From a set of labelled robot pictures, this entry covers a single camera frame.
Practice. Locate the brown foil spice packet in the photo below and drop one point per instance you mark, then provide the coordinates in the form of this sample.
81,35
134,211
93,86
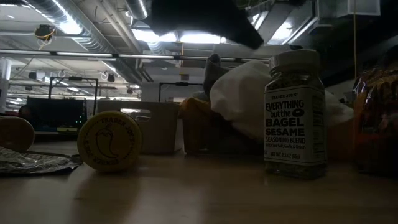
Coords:
31,161

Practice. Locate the yellow-lid spice jar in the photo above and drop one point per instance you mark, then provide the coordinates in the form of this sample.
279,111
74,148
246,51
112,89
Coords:
109,141

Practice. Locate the mustard yellow plastic bin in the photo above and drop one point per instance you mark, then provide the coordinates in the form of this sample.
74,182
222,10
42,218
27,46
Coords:
339,137

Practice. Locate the black metal stand frame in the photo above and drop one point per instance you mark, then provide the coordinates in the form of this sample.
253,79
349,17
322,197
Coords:
74,78
182,83

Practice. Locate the shiny orange spice packet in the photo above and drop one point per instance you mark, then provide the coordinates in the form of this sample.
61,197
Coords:
376,124

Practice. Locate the white plastic bag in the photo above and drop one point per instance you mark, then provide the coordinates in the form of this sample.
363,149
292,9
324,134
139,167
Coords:
239,93

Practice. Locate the orange spice bottle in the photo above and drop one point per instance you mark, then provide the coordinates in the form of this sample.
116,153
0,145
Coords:
15,133

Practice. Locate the light grey plastic bin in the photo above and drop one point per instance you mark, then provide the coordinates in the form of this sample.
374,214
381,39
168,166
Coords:
161,124

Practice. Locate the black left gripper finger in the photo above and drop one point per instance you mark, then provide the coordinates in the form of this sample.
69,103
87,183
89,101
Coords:
250,35

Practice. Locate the grey cloth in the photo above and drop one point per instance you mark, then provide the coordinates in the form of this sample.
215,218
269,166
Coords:
214,74

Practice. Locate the dark computer monitor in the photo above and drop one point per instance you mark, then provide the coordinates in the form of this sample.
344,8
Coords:
56,113

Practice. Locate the white-lid bagel seasoning jar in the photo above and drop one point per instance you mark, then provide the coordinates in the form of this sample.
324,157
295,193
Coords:
295,130

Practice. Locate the silver overhead rail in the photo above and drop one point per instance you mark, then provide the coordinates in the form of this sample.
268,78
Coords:
77,54

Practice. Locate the bright ceiling light panel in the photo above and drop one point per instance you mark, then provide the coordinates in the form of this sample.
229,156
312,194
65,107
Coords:
202,39

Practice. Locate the round metal air duct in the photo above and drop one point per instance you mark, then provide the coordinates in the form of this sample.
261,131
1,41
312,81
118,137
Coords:
74,28

